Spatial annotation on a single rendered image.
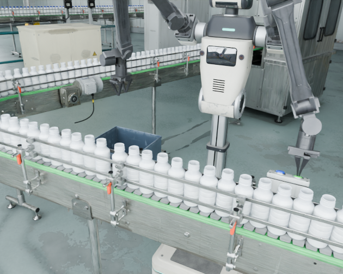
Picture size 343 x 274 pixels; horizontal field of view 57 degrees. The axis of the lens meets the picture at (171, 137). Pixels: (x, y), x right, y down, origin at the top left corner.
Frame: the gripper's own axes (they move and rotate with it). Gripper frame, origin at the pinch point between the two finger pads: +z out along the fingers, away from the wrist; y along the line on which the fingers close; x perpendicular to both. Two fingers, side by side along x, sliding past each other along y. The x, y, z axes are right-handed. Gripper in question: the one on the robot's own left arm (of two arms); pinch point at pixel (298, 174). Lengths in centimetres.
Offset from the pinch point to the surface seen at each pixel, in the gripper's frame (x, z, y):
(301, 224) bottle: -16.8, 12.2, 3.8
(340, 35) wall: 1134, -342, 33
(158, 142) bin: 40, 6, -74
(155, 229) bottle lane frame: -13, 31, -44
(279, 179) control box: -4.0, 2.8, -5.5
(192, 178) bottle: -18.6, 6.6, -31.8
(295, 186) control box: -4.0, 3.8, -0.1
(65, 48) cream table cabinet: 259, -69, -358
